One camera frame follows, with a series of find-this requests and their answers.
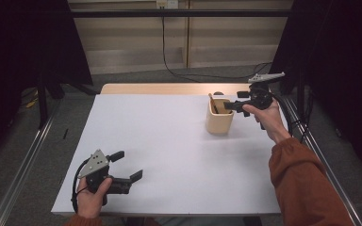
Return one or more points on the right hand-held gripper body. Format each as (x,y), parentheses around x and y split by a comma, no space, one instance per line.
(260,95)

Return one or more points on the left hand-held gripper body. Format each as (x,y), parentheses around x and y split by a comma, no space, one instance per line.
(97,172)

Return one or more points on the orange-tipped brown pencil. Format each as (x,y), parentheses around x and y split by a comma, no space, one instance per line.
(213,103)

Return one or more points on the beige square holder cup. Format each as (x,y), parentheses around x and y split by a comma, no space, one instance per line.
(218,124)

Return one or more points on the person's right hand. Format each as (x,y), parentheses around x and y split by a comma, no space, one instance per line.
(270,122)

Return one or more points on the person's left hand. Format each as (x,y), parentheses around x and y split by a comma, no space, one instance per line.
(89,205)

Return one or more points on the black metal stand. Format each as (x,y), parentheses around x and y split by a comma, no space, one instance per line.
(42,103)
(300,94)

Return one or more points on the white table cover sheet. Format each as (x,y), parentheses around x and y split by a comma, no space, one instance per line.
(157,132)

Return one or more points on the small black floor piece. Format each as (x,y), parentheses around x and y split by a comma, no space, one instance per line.
(65,133)

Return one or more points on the black curtain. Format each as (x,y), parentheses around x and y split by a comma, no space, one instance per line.
(19,40)
(342,62)

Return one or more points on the black horizontal metal bar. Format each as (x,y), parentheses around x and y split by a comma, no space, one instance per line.
(201,13)

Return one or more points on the yellow floor tape strip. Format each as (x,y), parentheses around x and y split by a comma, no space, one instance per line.
(30,104)

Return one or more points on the aluminium floor rail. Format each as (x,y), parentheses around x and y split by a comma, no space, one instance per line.
(312,142)
(24,169)

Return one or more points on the white wall socket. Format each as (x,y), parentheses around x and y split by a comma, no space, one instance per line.
(167,3)

